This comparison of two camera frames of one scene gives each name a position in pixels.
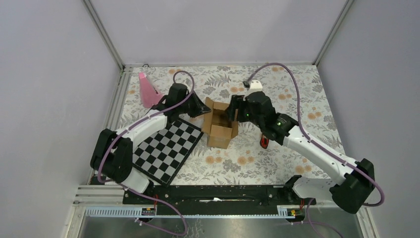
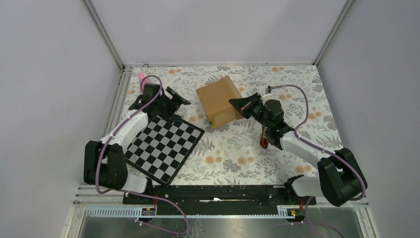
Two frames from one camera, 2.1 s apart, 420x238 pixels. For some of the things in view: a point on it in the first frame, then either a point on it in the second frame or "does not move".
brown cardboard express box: (218, 125) to (215, 97)
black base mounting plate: (216, 196) does not move
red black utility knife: (264, 142) does not move
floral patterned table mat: (301, 92) does not move
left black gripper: (200, 108) to (170, 115)
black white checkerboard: (160, 157) does not move
